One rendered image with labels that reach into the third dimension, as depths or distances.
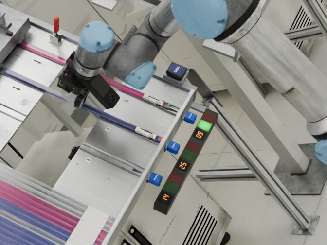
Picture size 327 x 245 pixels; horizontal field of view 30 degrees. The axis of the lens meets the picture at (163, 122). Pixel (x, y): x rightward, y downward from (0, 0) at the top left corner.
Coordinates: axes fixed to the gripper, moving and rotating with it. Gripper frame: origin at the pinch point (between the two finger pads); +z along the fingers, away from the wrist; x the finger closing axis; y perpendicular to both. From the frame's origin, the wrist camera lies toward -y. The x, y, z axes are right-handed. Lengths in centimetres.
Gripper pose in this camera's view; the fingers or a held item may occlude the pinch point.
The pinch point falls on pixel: (81, 104)
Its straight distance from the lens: 173.2
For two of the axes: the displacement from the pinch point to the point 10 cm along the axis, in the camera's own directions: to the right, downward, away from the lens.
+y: -8.5, -5.2, -0.3
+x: -4.4, 7.4, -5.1
